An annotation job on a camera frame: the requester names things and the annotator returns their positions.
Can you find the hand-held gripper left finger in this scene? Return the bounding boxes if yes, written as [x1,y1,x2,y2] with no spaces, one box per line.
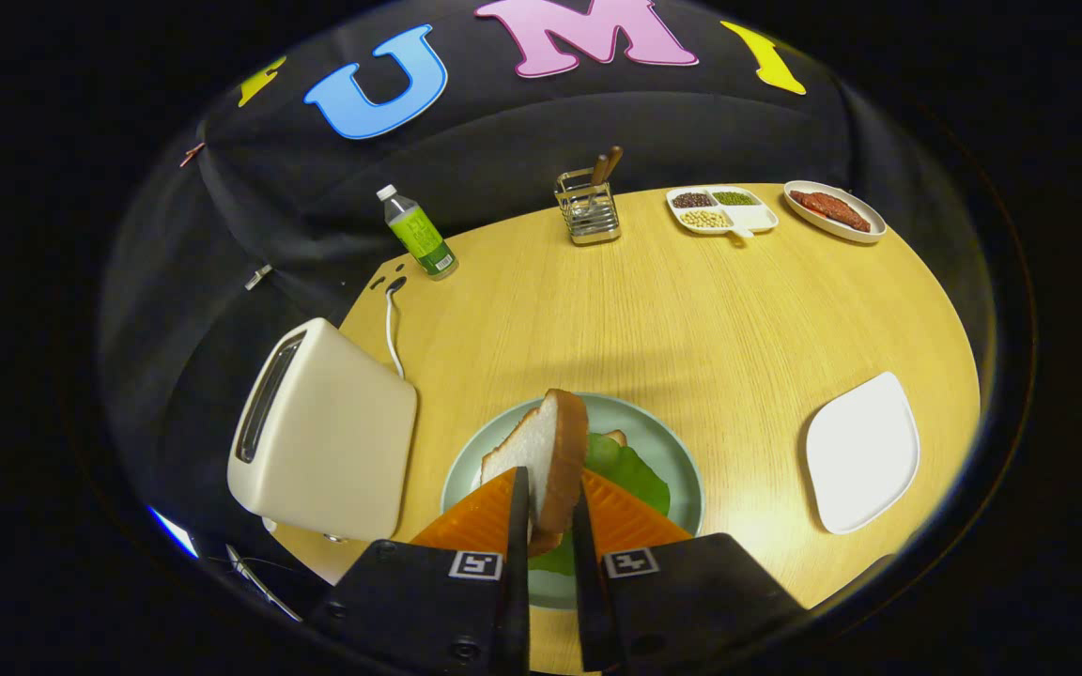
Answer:
[306,467,533,676]

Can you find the white leaf-shaped plate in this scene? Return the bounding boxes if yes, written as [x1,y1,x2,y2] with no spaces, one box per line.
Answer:
[805,371,921,536]

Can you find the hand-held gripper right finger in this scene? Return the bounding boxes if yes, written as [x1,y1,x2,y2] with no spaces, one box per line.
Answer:
[571,467,810,673]

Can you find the red meat pieces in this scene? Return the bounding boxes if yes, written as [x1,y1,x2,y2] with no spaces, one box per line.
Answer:
[790,191,873,234]

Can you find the white toaster cable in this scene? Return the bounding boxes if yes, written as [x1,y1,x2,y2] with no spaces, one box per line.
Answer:
[384,279,408,379]

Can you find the metal wire utensil holder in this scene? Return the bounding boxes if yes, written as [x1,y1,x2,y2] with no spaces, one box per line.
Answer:
[554,169,623,247]

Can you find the white divided dish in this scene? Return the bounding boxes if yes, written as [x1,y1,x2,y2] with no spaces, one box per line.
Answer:
[665,186,780,240]

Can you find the white toaster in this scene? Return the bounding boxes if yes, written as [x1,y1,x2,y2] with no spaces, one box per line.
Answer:
[226,317,419,543]

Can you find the thick white bread slice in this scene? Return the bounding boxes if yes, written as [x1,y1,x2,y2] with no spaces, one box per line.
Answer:
[480,388,590,557]

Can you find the black backdrop cloth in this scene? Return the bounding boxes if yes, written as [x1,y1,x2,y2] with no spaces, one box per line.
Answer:
[95,0,993,564]

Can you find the green label drink bottle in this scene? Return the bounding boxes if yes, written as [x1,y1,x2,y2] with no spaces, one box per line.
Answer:
[376,184,459,282]

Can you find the white oval plate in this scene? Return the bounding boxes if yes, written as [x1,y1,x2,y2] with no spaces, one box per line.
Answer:
[782,180,888,245]

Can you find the pale green round plate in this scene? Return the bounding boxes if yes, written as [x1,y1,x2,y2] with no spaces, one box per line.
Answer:
[441,392,706,611]

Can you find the green lettuce leaf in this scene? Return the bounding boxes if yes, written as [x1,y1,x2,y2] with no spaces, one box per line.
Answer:
[530,432,672,576]

